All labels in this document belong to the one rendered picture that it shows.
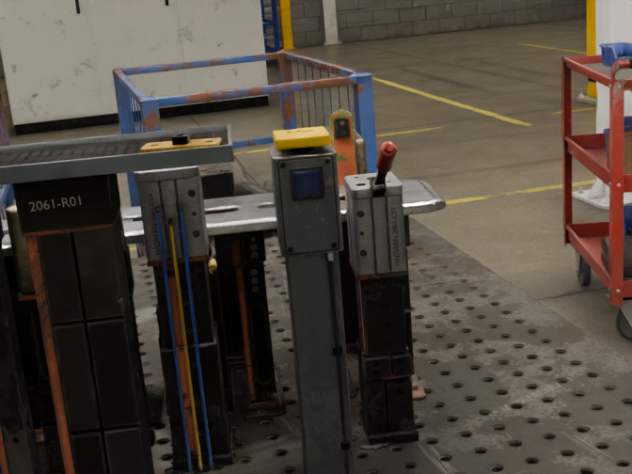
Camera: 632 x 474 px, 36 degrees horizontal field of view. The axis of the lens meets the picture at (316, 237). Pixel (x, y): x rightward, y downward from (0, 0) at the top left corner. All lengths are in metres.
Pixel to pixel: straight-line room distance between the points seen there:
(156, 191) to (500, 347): 0.70
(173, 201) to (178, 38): 8.21
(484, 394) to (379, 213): 0.38
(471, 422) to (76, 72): 8.16
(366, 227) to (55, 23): 8.16
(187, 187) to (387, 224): 0.26
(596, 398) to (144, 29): 8.16
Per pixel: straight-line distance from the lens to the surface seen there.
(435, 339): 1.70
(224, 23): 9.47
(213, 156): 1.02
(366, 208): 1.25
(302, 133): 1.09
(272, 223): 1.36
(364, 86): 3.43
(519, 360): 1.62
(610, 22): 5.16
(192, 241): 1.24
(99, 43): 9.34
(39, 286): 1.11
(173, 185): 1.22
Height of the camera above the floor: 1.34
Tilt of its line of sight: 16 degrees down
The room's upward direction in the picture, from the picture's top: 5 degrees counter-clockwise
